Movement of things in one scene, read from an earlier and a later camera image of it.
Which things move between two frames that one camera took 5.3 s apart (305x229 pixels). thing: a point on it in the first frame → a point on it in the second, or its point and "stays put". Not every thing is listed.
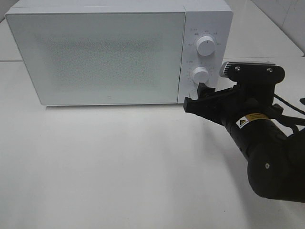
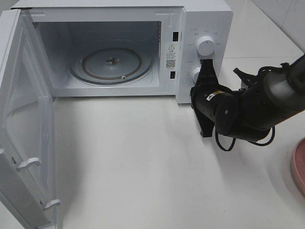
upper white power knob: (205, 46) stays put
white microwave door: (102, 57) → (27, 174)
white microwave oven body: (95, 52) stays put
